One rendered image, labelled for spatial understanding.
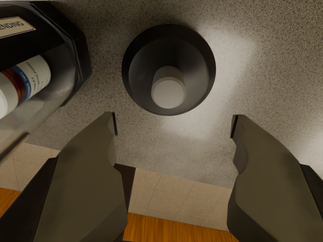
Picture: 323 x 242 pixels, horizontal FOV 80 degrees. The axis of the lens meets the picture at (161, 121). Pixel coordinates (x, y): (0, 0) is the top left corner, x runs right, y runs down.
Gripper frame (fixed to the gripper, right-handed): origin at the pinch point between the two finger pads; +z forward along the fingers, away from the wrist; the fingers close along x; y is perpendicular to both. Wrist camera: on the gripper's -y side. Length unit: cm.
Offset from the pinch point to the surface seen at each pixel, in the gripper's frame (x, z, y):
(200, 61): 2.4, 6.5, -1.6
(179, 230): 16, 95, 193
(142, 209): -21, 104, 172
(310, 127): 17.9, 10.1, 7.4
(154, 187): -8, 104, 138
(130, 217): -32, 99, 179
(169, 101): -0.2, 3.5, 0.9
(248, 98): 9.1, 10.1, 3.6
